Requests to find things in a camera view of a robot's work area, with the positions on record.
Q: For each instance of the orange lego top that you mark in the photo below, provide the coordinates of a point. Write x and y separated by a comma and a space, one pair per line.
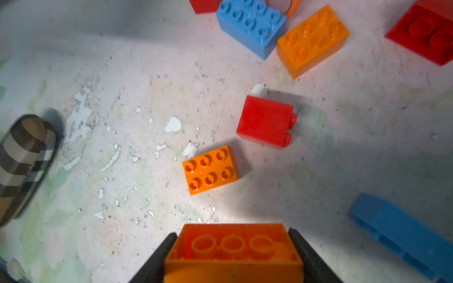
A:
286, 7

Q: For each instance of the small red lego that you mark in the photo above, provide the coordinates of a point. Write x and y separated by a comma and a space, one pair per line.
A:
205, 6
267, 122

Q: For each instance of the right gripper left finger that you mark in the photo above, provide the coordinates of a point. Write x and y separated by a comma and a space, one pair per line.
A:
153, 270

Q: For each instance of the red curved lego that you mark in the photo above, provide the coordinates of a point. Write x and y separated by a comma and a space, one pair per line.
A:
427, 30

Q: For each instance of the orange sloped lego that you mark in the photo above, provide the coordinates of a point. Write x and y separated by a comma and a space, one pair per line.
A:
233, 253

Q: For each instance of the small orange lego square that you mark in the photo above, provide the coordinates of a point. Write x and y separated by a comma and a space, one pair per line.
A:
311, 42

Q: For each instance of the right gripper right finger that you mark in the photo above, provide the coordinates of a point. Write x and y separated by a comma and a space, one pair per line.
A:
315, 269

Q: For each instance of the striped brown cylinder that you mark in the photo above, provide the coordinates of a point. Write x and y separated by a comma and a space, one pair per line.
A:
27, 152

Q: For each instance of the blue lego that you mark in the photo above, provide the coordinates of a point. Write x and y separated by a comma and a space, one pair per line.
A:
254, 24
406, 237

